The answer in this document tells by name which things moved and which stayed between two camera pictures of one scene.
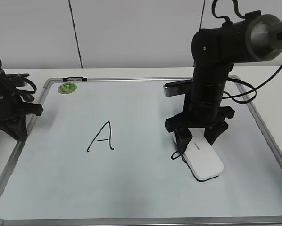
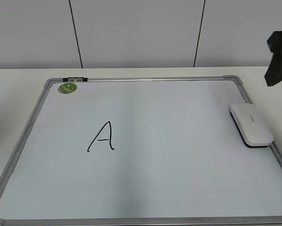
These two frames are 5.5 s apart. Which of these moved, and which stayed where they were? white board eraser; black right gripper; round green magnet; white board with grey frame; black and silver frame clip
Moved: white board eraser; black right gripper
Stayed: round green magnet; black and silver frame clip; white board with grey frame
